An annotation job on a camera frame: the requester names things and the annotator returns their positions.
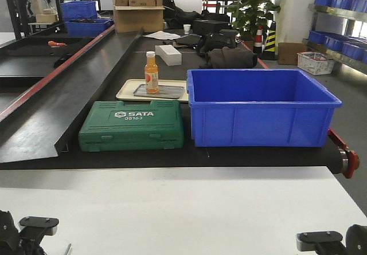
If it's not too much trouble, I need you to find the beige plastic tray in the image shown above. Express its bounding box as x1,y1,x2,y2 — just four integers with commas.
116,79,188,103

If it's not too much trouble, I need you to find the orange juice bottle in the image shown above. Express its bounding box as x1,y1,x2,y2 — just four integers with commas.
145,51,159,94

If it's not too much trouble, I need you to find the white foam block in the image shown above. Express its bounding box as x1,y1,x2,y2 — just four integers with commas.
155,45,182,66

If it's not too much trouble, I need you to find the large blue plastic bin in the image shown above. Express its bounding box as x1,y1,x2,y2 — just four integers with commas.
186,69,342,147

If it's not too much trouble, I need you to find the dark clothing bundle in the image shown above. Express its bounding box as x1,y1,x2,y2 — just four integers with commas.
200,46,257,69

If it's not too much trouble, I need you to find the green SATA tool case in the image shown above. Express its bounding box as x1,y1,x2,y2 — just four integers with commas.
78,100,184,152

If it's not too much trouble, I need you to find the striped traffic cone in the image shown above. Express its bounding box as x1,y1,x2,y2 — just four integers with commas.
261,21,276,60

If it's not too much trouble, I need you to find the cardboard box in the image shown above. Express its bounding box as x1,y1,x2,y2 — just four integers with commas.
114,6,164,33

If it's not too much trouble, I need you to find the green potted plant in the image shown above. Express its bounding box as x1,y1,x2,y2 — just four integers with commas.
228,0,281,39

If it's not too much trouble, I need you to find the blue bin far left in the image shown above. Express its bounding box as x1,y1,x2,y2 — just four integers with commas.
64,19,113,37

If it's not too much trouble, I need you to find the black metal ramp sheet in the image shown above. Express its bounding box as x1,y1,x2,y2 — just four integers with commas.
1,26,142,164

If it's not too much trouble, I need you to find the white wire basket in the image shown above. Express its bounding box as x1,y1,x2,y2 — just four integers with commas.
298,52,335,76

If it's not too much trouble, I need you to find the orange handled tool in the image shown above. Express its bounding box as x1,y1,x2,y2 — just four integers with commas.
48,41,66,48

